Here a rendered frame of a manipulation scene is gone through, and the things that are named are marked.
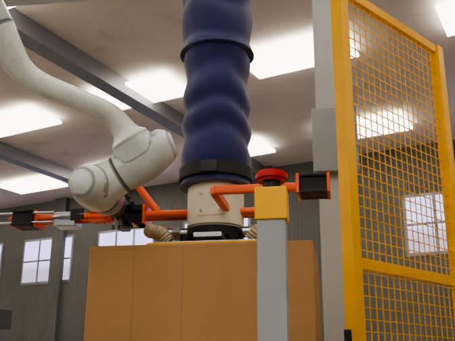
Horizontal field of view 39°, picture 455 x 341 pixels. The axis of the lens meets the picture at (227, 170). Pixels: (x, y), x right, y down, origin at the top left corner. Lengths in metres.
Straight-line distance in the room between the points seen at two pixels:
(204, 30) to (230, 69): 0.15
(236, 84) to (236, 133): 0.16
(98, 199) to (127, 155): 0.13
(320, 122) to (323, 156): 0.16
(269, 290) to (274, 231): 0.12
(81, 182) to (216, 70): 0.60
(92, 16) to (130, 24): 0.38
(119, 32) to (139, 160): 5.30
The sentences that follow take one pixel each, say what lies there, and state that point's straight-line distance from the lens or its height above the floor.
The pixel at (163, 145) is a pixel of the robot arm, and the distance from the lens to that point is 1.61.
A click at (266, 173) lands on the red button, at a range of 1.34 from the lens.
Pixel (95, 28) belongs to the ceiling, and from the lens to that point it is 6.83.
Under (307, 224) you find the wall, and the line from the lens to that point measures 10.50.
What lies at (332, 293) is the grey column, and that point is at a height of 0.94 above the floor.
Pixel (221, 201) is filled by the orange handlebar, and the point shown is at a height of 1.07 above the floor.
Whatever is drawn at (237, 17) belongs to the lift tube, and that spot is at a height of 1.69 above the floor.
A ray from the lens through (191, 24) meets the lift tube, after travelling 2.07.
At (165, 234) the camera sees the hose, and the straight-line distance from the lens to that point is 1.81.
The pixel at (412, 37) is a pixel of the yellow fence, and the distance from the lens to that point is 3.03.
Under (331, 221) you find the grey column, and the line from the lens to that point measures 2.82.
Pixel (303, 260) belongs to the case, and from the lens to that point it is 1.64.
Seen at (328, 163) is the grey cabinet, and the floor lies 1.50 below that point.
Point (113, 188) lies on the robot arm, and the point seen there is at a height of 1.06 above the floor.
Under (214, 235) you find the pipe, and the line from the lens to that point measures 1.77.
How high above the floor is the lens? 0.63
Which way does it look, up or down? 17 degrees up
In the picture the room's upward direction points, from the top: straight up
